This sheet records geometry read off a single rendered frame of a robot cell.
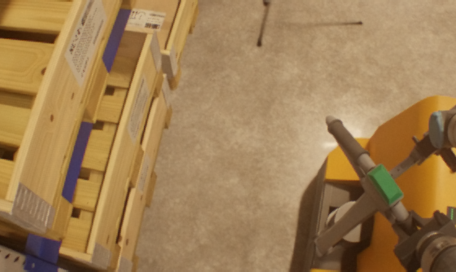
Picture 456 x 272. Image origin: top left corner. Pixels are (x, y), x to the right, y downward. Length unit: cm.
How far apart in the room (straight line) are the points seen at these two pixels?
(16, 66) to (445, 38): 253
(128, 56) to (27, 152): 99
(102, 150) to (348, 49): 163
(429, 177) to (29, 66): 129
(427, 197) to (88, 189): 115
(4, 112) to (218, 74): 164
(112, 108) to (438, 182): 117
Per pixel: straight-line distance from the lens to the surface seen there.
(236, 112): 257
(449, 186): 168
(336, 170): 216
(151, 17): 231
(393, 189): 100
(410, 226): 108
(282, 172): 247
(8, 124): 123
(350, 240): 199
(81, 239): 167
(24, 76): 127
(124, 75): 184
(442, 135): 118
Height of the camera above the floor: 234
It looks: 68 degrees down
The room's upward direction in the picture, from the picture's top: straight up
